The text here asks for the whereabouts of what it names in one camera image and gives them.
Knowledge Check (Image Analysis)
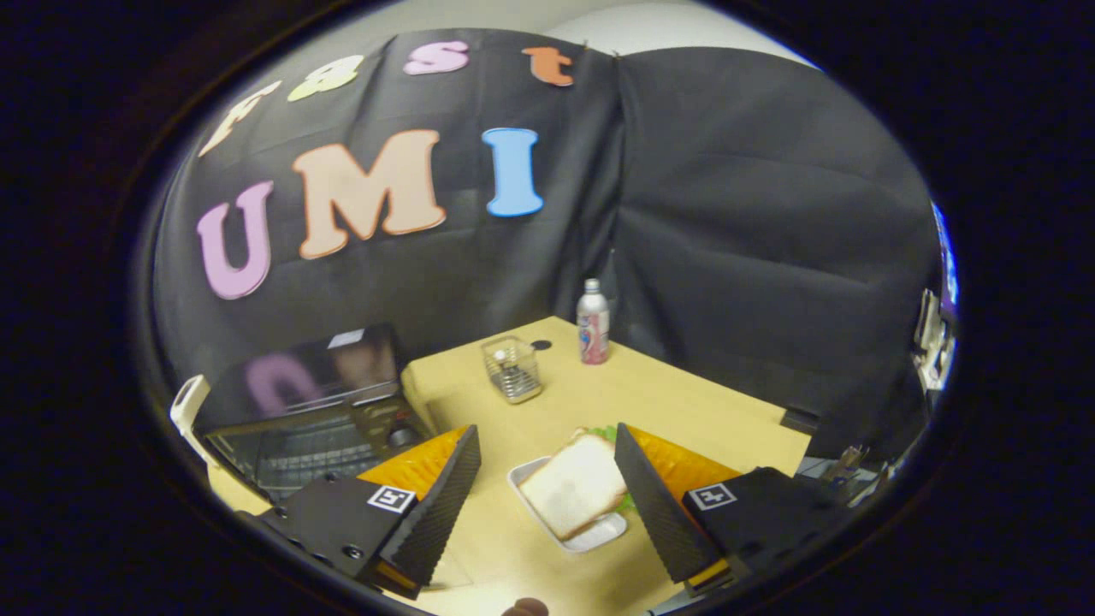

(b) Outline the clear plastic container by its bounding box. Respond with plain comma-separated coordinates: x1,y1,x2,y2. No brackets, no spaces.
480,335,544,405

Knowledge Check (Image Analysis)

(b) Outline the lettuce sandwich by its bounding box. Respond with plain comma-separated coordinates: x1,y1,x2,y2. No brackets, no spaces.
519,426,639,542

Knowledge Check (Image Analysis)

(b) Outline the white equipment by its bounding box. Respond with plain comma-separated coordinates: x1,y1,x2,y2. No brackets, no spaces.
912,289,957,394

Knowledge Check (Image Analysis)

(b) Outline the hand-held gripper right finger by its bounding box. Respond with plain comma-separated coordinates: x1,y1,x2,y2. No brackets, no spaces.
613,423,856,598

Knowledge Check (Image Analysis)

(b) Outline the white rectangular plate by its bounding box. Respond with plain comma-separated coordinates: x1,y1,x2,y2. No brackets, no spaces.
507,456,630,554

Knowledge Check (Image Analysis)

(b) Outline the white pop-up toaster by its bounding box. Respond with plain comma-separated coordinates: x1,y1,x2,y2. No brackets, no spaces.
170,374,211,469

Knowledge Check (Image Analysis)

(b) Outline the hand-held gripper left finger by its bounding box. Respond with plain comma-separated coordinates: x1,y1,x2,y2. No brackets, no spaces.
238,425,482,600

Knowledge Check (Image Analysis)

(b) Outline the black toaster oven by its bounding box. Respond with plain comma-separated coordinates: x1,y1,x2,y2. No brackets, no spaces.
195,323,437,506

